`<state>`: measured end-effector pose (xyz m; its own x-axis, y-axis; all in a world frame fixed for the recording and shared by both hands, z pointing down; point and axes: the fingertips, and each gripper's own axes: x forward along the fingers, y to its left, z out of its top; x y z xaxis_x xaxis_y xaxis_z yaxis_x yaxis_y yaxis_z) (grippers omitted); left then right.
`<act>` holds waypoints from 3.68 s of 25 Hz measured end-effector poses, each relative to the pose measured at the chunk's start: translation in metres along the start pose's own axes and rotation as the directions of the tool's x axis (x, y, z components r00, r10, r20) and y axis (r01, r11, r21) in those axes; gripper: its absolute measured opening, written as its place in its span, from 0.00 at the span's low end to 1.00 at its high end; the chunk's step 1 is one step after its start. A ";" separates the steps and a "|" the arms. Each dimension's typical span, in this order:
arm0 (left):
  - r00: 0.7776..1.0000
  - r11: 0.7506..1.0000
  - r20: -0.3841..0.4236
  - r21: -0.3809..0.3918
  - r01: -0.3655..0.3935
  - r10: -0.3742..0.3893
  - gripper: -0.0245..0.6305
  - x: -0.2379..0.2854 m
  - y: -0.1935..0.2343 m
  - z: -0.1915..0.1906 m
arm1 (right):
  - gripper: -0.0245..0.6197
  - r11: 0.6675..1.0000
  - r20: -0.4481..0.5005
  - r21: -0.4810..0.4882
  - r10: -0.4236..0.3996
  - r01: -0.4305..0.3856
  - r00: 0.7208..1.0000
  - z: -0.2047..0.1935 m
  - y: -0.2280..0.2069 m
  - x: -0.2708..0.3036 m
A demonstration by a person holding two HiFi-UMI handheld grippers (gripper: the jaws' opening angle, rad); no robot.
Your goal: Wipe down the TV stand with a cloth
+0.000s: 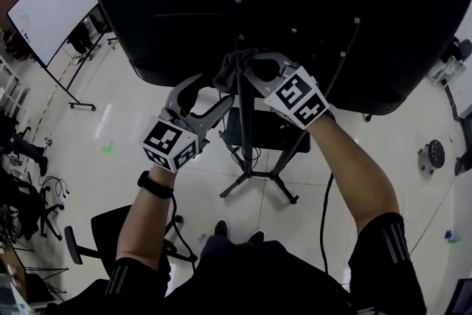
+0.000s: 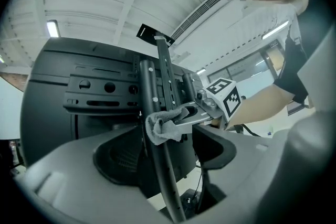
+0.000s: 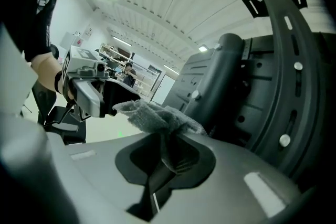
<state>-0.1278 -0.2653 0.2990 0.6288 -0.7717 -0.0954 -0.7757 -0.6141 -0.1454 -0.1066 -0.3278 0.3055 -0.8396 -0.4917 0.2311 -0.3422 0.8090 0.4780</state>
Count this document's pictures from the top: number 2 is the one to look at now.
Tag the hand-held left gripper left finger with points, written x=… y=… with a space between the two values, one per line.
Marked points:
x=78 y=178

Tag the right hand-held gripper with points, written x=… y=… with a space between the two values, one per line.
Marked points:
x=223 y=97

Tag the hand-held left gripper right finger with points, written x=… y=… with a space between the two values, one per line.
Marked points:
x=262 y=165

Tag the grey cloth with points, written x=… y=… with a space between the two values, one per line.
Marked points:
x=162 y=128

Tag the black TV stand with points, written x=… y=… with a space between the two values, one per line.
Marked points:
x=148 y=86

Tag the person's right forearm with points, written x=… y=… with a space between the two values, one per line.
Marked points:
x=260 y=105

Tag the whiteboard on rolling stand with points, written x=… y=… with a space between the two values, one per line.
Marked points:
x=10 y=112

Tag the ceiling light strip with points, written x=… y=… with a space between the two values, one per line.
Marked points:
x=52 y=29
x=275 y=30
x=201 y=70

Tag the large black television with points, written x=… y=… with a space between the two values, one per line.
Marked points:
x=47 y=112

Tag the ceiling air vent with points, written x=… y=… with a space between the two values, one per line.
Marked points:
x=197 y=14

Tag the person's black shirt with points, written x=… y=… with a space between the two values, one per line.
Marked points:
x=291 y=70

